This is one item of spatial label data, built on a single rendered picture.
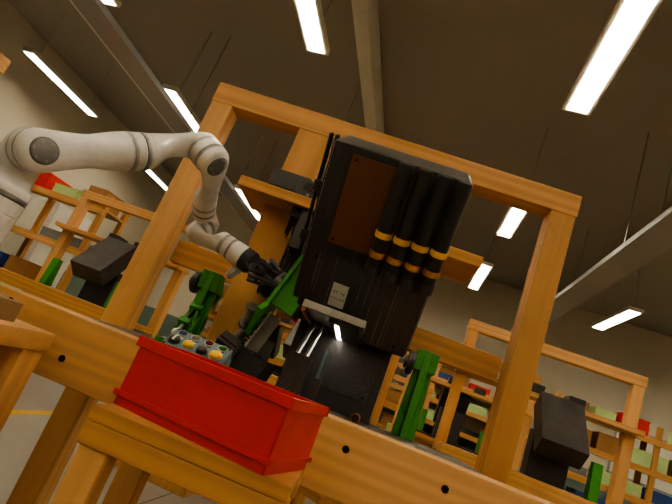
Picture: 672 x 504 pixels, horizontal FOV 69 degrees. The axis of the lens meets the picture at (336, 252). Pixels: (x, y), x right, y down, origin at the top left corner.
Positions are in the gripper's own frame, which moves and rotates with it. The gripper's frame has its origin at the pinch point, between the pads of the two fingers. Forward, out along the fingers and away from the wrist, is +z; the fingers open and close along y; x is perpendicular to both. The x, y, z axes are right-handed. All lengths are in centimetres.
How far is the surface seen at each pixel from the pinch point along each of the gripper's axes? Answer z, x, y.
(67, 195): -407, 317, 281
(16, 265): -398, 396, 210
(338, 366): 28.8, 10.7, -3.2
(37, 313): -33, 4, -54
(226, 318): -14.5, 31.3, 4.9
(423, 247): 31.6, -38.6, -3.7
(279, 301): 5.9, -3.6, -11.0
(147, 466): 18, -18, -75
